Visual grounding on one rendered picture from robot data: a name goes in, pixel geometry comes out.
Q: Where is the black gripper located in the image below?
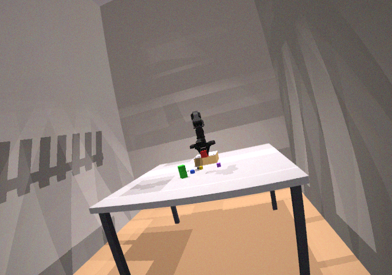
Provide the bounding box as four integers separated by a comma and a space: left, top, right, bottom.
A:
190, 135, 215, 155

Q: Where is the green block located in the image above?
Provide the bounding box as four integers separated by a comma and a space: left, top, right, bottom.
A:
179, 171, 188, 179
177, 165, 186, 172

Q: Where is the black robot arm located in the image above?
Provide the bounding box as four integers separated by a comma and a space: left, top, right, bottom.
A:
191, 111, 206, 151

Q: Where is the red block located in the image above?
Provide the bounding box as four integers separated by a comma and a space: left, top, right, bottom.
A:
200, 150, 209, 158

